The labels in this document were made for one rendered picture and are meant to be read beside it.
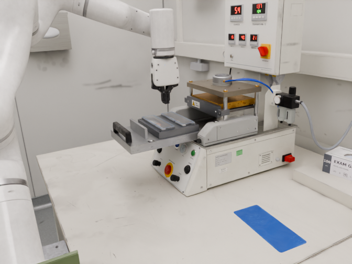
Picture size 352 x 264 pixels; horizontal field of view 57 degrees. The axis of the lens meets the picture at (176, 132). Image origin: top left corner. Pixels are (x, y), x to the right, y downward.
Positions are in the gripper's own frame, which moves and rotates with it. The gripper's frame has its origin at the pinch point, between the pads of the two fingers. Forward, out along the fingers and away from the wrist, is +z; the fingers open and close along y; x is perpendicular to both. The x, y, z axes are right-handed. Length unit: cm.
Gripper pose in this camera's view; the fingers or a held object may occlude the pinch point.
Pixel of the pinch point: (165, 98)
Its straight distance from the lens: 123.3
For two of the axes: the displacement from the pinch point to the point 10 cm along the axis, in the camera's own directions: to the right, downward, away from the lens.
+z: 0.4, 9.5, 3.2
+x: -4.6, -2.7, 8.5
